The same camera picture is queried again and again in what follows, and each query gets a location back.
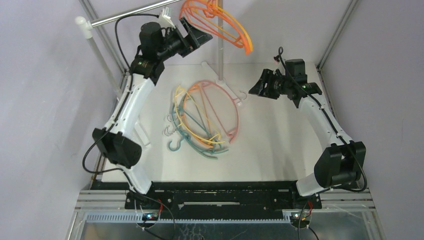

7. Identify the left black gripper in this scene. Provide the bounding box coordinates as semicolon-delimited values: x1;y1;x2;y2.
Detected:
156;18;212;62

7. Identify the orange plastic hanger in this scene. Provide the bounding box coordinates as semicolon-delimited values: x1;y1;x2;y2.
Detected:
178;0;248;49
185;0;253;56

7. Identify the yellow-orange plastic hanger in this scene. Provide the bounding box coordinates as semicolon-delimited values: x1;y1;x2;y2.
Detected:
207;0;254;55

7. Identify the pale yellow wire-hook hanger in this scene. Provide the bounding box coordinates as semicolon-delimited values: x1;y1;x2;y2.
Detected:
173;85;226;145

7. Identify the teal plastic hanger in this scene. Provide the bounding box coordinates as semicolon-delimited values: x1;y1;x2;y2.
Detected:
166;103;229;160

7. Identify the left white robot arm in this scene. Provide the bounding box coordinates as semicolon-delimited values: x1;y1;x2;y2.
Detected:
92;17;213;209

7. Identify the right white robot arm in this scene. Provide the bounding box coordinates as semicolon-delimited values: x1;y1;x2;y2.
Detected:
248;59;366;208

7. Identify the right small circuit board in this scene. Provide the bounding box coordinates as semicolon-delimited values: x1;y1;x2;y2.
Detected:
290;213;309;222

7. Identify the small circuit board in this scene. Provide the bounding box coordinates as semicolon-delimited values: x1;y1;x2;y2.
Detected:
290;213;309;222
141;213;159;222

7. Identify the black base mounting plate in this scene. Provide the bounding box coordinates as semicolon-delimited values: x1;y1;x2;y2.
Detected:
89;181;334;217

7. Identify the left small circuit board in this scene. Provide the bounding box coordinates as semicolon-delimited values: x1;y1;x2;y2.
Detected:
141;213;159;222

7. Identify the pink wire-hook hanger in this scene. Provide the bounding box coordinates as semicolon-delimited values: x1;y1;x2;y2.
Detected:
196;80;242;144

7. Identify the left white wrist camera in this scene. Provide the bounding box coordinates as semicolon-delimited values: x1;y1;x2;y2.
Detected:
157;6;176;29

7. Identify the white clothes rack frame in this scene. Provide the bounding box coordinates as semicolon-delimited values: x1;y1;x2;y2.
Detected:
80;0;230;146

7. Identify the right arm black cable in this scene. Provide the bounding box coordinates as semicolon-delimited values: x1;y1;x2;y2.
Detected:
274;46;369;240

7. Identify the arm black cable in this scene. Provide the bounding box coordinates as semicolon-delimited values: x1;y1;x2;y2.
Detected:
274;46;369;240
81;13;176;240

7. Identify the light orange wire-hook hanger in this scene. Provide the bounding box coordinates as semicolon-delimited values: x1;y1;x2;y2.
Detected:
180;81;223;149

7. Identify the aluminium rail frame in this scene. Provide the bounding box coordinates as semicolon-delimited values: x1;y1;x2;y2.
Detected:
74;190;377;224

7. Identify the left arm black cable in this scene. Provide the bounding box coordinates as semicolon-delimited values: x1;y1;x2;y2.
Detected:
81;13;176;240

